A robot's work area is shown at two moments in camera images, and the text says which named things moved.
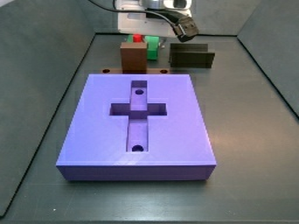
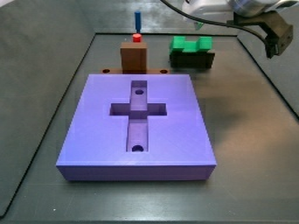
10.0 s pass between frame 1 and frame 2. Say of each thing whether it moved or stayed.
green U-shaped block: moved
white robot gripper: moved
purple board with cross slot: stayed
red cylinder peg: stayed
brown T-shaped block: stayed
